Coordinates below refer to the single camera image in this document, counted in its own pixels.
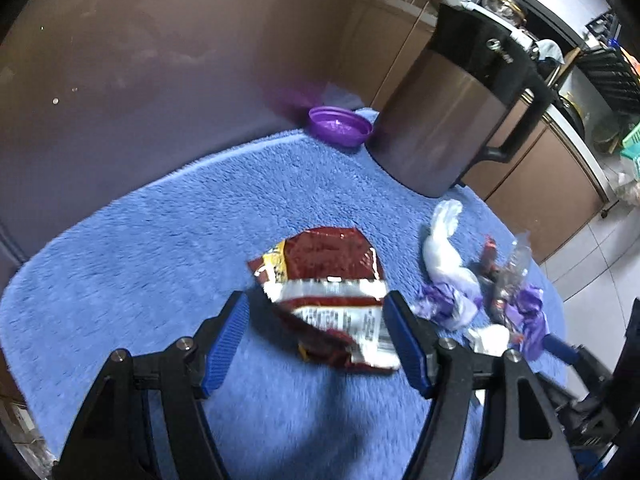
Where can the green plastic basket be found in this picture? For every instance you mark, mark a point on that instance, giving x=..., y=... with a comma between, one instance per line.
x=632, y=152

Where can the black shelf frame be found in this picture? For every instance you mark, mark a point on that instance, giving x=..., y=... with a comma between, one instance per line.
x=550, y=15

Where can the blue fluffy mat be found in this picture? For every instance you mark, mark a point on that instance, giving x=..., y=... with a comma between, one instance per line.
x=150, y=260

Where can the black dish rack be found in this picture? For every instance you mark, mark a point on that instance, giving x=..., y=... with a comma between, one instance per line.
x=605, y=75

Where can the red snack packet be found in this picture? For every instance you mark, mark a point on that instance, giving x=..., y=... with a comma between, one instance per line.
x=325, y=260

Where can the crumpled white tissue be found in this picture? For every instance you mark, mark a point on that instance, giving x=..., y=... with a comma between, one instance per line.
x=492, y=337

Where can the steel pot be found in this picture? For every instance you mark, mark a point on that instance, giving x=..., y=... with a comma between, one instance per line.
x=502, y=5

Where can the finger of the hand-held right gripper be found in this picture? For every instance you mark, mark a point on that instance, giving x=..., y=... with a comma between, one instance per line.
x=561, y=348

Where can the purple plastic lid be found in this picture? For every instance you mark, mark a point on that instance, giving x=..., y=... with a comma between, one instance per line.
x=337, y=125

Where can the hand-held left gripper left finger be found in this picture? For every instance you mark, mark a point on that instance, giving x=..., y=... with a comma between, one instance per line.
x=225, y=345

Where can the clear plastic wrapper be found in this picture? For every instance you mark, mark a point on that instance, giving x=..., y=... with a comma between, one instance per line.
x=515, y=265

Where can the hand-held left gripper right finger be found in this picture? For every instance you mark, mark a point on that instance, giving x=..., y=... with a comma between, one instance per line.
x=405, y=345

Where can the crumpled purple wrapper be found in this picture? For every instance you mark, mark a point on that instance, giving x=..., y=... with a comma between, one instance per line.
x=434, y=304
x=532, y=320

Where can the white plastic bag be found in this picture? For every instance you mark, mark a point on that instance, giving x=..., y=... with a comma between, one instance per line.
x=442, y=255

